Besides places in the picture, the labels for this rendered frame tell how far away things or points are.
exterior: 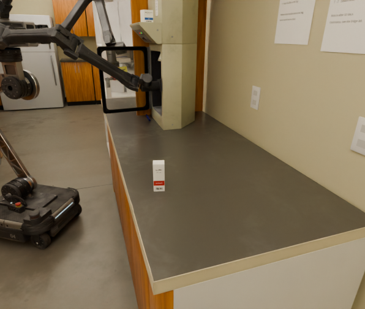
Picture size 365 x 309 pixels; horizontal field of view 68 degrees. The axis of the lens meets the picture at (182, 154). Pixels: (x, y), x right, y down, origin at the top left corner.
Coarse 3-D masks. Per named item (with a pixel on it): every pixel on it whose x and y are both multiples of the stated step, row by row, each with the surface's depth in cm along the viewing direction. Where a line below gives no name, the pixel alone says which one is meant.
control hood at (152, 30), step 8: (136, 24) 142; (144, 24) 135; (152, 24) 136; (160, 24) 138; (136, 32) 163; (144, 32) 143; (152, 32) 138; (160, 32) 139; (152, 40) 143; (160, 40) 141
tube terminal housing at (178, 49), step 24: (168, 0) 135; (192, 0) 146; (168, 24) 139; (192, 24) 151; (168, 48) 143; (192, 48) 157; (168, 72) 148; (192, 72) 163; (168, 96) 153; (192, 96) 169; (168, 120) 159; (192, 120) 176
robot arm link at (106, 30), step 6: (96, 0) 180; (102, 0) 181; (96, 6) 180; (102, 6) 178; (102, 12) 177; (102, 18) 176; (102, 24) 175; (108, 24) 175; (102, 30) 174; (108, 30) 172
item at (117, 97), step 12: (108, 60) 162; (120, 60) 165; (132, 60) 168; (132, 72) 171; (144, 72) 174; (120, 84) 170; (108, 96) 170; (120, 96) 173; (132, 96) 176; (144, 96) 179; (108, 108) 173; (120, 108) 176
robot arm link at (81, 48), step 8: (80, 40) 139; (80, 48) 137; (88, 48) 141; (72, 56) 137; (80, 56) 140; (88, 56) 140; (96, 56) 143; (96, 64) 145; (104, 64) 146; (112, 64) 149; (112, 72) 150; (120, 72) 152; (128, 72) 156; (120, 80) 155; (128, 80) 155; (136, 80) 159
